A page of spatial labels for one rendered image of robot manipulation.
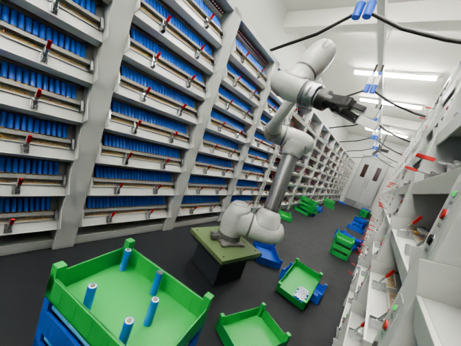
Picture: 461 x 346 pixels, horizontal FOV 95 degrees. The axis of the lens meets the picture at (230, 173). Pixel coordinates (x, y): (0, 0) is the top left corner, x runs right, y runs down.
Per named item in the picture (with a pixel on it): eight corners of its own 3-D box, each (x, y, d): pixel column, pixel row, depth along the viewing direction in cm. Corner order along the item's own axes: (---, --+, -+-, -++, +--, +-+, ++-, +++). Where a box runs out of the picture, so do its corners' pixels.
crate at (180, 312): (43, 296, 45) (51, 263, 44) (124, 260, 64) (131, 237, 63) (141, 403, 34) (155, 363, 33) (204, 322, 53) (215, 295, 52)
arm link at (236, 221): (221, 223, 148) (231, 194, 145) (245, 233, 146) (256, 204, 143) (216, 232, 132) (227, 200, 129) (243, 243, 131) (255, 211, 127)
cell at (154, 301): (141, 323, 47) (149, 298, 46) (147, 318, 48) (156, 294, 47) (147, 328, 46) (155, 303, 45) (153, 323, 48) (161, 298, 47)
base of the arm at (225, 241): (204, 231, 140) (207, 224, 140) (231, 232, 153) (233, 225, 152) (217, 248, 126) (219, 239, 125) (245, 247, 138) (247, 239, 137)
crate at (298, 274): (303, 311, 133) (306, 303, 129) (275, 290, 144) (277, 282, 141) (320, 281, 154) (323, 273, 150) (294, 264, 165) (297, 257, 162)
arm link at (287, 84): (294, 92, 76) (317, 66, 77) (263, 79, 84) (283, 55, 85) (297, 111, 86) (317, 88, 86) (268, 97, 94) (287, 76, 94)
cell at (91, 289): (78, 310, 45) (86, 284, 44) (87, 305, 46) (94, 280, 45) (84, 316, 44) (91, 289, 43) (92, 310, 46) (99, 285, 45)
